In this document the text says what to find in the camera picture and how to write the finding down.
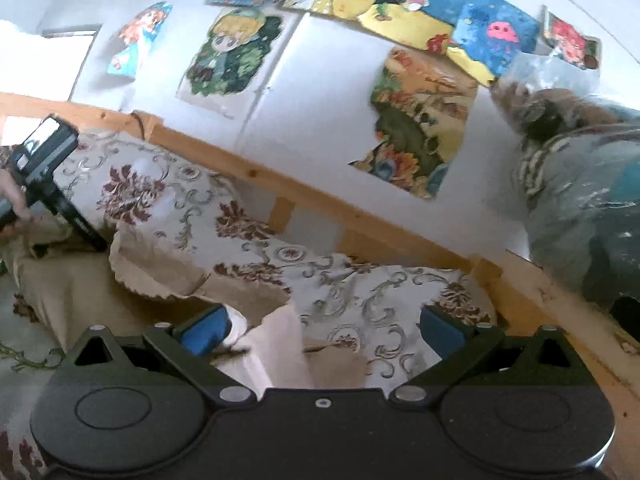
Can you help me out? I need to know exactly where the red character small poster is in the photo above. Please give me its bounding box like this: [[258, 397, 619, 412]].
[[541, 6, 602, 70]]

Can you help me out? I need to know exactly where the person left hand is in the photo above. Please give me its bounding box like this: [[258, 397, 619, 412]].
[[0, 169, 32, 240]]

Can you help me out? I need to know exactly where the plastic bagged bedding bundle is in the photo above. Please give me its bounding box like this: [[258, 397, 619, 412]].
[[491, 49, 640, 331]]

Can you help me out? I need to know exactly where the wooden bed frame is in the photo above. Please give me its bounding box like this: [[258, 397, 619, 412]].
[[1, 93, 639, 479]]

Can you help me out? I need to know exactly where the orange haired anime sticker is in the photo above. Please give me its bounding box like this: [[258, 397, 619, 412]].
[[106, 1, 172, 80]]

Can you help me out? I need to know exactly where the floral patterned bed quilt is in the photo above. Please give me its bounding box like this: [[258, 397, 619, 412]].
[[1, 132, 494, 479]]

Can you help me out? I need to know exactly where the landscape painting poster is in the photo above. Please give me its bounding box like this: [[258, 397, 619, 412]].
[[350, 47, 477, 200]]

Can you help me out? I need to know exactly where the blond anime character poster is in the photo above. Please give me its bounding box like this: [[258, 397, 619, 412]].
[[177, 8, 285, 119]]

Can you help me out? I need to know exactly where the blue pixel art poster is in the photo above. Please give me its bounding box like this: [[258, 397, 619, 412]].
[[359, 0, 540, 87]]

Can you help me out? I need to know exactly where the beige hooded zip jacket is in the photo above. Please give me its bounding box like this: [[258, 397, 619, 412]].
[[1, 214, 367, 394]]

